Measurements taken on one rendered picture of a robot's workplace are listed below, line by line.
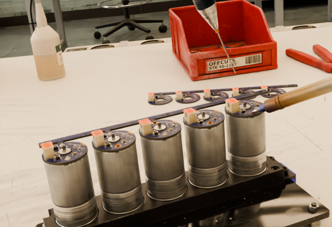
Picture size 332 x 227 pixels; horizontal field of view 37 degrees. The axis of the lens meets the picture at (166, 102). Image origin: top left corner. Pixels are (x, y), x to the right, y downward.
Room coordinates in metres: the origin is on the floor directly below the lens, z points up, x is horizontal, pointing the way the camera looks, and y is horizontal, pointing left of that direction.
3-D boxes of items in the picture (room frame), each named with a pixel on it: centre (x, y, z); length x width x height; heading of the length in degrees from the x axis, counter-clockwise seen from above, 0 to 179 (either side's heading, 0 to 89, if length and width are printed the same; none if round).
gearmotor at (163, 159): (0.26, 0.01, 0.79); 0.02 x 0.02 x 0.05
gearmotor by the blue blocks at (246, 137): (0.28, -0.05, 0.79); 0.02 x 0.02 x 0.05
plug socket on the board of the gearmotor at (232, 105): (0.28, -0.04, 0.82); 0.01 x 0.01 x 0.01; 19
